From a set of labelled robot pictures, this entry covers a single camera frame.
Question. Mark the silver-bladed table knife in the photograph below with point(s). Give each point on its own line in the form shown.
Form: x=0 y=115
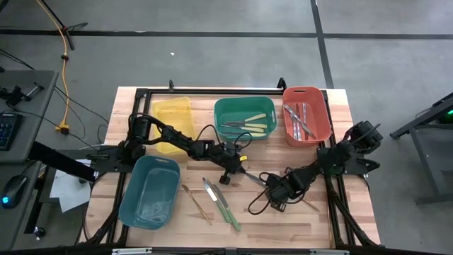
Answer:
x=255 y=178

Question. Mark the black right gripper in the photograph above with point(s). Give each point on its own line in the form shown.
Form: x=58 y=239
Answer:
x=283 y=186

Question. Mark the white paper sheet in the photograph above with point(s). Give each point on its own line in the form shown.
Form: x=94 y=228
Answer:
x=67 y=191

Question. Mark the wooden chopsticks pair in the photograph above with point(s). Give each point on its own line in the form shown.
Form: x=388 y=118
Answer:
x=196 y=204

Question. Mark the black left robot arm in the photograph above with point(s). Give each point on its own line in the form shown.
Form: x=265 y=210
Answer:
x=177 y=136

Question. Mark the silver edge bracket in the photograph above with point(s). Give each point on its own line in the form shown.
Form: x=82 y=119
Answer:
x=329 y=252
x=131 y=251

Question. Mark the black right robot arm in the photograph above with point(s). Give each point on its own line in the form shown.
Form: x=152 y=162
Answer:
x=332 y=157

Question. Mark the black round knob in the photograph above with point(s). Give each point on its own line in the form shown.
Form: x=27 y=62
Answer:
x=39 y=232

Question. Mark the black table clamp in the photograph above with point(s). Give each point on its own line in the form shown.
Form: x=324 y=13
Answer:
x=171 y=84
x=281 y=83

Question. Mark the black computer mouse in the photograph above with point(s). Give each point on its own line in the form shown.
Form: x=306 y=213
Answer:
x=14 y=189

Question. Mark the black metal table frame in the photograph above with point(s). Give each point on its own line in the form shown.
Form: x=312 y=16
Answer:
x=230 y=91

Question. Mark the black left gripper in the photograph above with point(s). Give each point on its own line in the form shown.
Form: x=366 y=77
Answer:
x=226 y=156

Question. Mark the black keyboard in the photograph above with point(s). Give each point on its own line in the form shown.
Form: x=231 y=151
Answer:
x=8 y=131

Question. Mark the translucent yellow plastic bin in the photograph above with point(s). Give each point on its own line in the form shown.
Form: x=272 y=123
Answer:
x=173 y=110

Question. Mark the black desk leg beam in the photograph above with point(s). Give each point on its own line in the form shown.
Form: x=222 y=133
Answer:
x=60 y=163

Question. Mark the device with green light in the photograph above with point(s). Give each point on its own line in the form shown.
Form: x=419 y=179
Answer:
x=446 y=115

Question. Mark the black clamp mount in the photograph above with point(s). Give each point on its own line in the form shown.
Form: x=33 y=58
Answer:
x=16 y=95

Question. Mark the grey desk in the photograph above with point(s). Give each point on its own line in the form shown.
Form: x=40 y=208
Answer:
x=32 y=106

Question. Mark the black tripod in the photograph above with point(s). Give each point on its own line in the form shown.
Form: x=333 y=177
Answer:
x=67 y=33

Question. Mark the grey metal stand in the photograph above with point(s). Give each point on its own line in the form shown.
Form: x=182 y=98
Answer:
x=424 y=141

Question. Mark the orange plastic bin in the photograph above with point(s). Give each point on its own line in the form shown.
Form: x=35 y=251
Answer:
x=320 y=120

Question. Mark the teal blue plastic bin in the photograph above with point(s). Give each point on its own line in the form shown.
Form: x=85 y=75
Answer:
x=148 y=191

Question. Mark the yellow tape tag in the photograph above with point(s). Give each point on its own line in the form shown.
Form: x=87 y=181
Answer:
x=243 y=158

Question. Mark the green plastic bin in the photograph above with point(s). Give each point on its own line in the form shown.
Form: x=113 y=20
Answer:
x=244 y=106

